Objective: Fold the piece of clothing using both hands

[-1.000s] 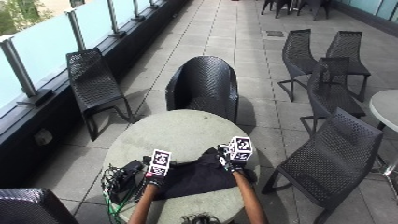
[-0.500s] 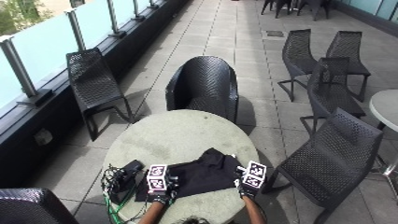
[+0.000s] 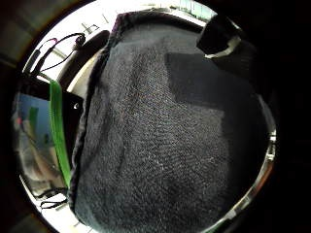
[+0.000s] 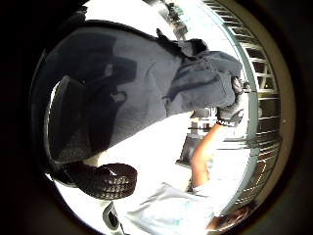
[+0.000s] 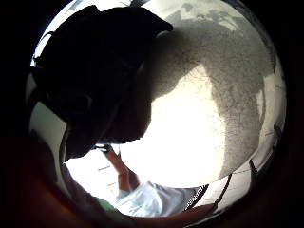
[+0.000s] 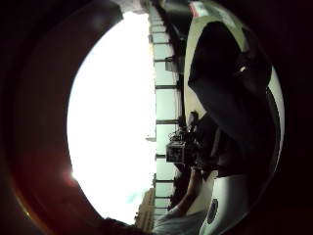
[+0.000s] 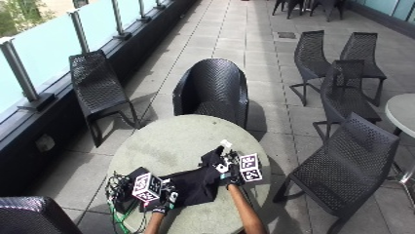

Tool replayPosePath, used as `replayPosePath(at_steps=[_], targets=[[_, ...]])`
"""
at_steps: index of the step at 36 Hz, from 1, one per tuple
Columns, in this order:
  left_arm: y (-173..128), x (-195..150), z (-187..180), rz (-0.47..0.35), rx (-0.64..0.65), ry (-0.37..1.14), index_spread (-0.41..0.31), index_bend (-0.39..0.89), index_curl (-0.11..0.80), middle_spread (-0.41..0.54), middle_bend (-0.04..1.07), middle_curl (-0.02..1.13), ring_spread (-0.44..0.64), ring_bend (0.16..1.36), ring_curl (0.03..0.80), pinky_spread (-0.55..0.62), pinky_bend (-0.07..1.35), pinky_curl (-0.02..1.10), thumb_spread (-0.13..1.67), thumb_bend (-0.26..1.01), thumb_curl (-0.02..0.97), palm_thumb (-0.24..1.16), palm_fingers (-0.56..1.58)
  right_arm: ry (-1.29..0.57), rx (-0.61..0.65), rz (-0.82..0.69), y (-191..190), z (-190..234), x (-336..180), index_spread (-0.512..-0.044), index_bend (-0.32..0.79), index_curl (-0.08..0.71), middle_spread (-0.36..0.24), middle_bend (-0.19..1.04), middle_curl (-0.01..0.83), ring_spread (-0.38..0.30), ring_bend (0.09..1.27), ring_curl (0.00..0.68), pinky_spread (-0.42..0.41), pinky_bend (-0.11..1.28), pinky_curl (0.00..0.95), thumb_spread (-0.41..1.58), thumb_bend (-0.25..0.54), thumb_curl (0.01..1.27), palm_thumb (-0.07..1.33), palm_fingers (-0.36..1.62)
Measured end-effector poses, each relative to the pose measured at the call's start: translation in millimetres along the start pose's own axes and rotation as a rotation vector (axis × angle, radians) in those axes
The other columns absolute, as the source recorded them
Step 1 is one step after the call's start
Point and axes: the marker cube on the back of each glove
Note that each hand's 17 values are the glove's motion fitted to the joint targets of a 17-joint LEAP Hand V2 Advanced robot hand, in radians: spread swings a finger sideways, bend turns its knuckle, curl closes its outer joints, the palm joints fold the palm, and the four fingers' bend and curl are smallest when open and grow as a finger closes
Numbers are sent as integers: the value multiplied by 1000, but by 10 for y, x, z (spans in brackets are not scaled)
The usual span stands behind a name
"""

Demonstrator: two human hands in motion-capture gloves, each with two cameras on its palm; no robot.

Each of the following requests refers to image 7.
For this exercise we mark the person's left hand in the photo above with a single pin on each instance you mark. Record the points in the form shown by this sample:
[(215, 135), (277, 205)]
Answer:
[(168, 196)]

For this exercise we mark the person's right hand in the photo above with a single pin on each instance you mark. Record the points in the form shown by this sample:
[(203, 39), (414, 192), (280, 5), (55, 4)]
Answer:
[(233, 175)]

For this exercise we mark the black cloth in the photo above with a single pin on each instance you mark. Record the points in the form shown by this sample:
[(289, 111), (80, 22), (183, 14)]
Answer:
[(195, 185)]

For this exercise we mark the white marker cube, right glove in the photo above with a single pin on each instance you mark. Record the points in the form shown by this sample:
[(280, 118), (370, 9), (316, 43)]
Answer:
[(251, 167)]

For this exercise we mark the white marker cube, glove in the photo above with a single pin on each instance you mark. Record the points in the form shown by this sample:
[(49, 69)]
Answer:
[(147, 187), (251, 167)]

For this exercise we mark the white marker cube, left glove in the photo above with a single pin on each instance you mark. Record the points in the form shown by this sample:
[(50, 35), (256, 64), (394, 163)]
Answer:
[(147, 187)]

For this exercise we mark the black woven armchair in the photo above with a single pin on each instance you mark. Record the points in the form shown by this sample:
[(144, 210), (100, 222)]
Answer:
[(215, 91), (30, 216)]

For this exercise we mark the black mesh chair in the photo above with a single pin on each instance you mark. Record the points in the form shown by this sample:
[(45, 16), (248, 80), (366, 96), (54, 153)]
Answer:
[(361, 53), (346, 169), (346, 94), (309, 58), (98, 87)]

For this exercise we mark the dark floor drain cover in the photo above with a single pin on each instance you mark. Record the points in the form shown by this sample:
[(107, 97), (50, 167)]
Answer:
[(287, 35)]

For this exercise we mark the round grey side table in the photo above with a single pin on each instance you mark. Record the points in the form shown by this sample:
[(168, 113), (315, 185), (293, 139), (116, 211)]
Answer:
[(405, 112)]

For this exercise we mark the frosted glass railing panel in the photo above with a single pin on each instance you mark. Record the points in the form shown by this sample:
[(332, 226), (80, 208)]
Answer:
[(98, 22), (9, 84), (47, 48)]

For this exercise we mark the grey wall socket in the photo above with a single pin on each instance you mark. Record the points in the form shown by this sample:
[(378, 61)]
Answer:
[(46, 143)]

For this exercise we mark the grey metal railing post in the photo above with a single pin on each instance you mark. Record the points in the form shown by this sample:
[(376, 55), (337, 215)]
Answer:
[(143, 9), (80, 31), (119, 19), (22, 71)]

